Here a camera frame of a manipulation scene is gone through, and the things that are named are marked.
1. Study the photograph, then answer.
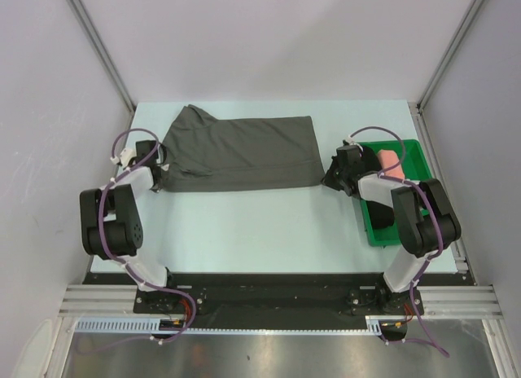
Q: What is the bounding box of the pink rolled t shirt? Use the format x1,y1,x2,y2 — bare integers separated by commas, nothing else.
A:
377,149,405,180

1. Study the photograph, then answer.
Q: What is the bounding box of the black rolled t shirt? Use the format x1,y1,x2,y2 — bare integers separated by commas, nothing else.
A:
361,146,395,230

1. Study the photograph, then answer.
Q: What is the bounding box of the aluminium frame rail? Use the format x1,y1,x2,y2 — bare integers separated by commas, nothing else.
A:
59,284,137,317

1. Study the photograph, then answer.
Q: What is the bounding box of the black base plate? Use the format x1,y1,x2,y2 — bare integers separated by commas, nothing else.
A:
83,271,475,331

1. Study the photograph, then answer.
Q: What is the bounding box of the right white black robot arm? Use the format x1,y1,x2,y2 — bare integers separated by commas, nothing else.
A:
322,142,462,314

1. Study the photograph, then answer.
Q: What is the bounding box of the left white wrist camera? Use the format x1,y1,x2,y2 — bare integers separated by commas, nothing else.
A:
110,147,136,168

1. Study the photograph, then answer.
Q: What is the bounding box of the white slotted cable duct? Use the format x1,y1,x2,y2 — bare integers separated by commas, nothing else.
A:
75,317,192,335

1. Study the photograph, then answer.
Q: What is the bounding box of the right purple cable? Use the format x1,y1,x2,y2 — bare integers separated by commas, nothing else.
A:
348,126,447,259

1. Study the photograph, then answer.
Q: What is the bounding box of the left aluminium corner post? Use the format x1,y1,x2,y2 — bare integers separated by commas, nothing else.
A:
66,0,137,114

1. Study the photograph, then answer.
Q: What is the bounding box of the aluminium corner post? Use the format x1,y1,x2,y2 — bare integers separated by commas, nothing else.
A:
66,0,137,114
416,0,487,112

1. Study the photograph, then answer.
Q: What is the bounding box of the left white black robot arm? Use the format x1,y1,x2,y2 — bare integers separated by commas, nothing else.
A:
79,140,180,313

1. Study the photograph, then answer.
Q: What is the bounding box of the grey t shirt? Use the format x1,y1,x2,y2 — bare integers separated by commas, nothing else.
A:
160,104,325,192

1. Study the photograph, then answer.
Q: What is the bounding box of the right aluminium corner post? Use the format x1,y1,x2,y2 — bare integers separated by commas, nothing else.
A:
416,0,487,112

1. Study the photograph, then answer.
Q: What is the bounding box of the green plastic tray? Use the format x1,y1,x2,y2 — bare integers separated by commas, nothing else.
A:
361,139,432,246

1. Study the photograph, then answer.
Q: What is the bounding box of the purple cable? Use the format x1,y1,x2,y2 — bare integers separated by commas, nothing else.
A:
99,127,164,292
348,126,447,259

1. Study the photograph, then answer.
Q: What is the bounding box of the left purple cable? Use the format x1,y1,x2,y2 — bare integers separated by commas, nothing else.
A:
99,127,164,292

